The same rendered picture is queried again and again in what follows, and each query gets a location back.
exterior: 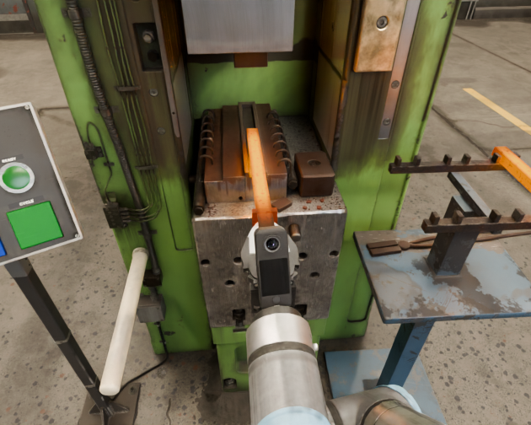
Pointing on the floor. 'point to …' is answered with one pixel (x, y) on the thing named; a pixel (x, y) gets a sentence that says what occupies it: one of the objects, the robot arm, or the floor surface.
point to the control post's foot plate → (123, 410)
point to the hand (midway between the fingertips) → (265, 223)
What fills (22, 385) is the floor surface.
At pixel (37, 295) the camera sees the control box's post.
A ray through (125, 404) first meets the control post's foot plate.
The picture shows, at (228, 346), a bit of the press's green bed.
